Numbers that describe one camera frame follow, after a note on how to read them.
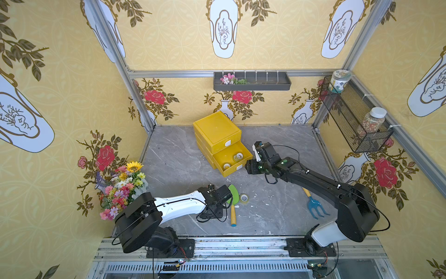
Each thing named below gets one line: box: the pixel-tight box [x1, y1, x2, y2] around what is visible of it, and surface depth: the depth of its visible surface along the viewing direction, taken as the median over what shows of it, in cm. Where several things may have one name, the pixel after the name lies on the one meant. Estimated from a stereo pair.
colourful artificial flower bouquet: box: [95, 161, 146, 221], surface depth 78 cm
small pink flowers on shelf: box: [219, 73, 251, 85], surface depth 89 cm
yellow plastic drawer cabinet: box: [192, 110, 254, 178], surface depth 92 cm
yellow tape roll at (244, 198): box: [239, 192, 250, 205], surface depth 89 cm
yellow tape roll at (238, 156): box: [233, 152, 244, 162], surface depth 95 cm
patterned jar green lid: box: [328, 69, 352, 94], surface depth 87 cm
